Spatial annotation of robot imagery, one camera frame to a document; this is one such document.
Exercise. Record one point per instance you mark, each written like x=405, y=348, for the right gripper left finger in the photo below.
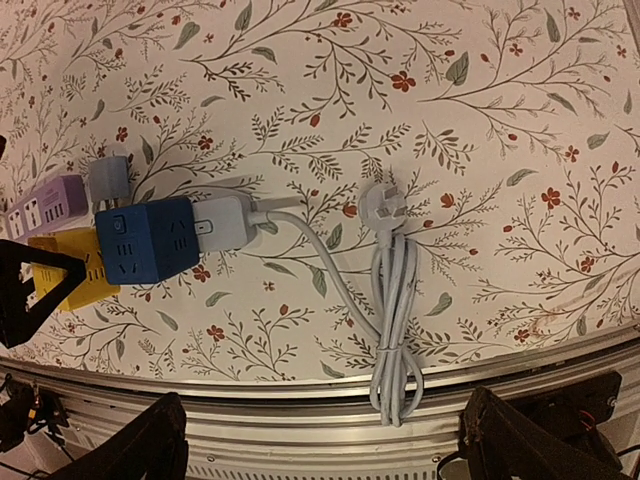
x=152, y=446

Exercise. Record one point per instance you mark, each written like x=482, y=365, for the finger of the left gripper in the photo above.
x=19, y=321

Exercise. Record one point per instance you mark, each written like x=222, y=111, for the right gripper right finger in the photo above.
x=499, y=442

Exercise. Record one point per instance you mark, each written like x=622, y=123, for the yellow cube plug adapter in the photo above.
x=81, y=270

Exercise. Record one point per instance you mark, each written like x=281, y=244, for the purple power strip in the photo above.
x=55, y=204

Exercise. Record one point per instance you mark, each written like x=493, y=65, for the blue cube plug adapter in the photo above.
x=147, y=243

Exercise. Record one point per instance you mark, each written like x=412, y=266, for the small light blue adapter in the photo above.
x=108, y=180

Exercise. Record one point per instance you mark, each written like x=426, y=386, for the grey-blue power strip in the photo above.
x=222, y=224

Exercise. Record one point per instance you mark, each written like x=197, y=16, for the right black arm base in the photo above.
x=572, y=413

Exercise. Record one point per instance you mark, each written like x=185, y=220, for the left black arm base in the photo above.
x=27, y=411

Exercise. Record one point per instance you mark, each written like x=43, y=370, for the floral patterned table mat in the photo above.
x=511, y=127

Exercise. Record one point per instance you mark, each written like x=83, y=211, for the aluminium front rail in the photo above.
x=328, y=430

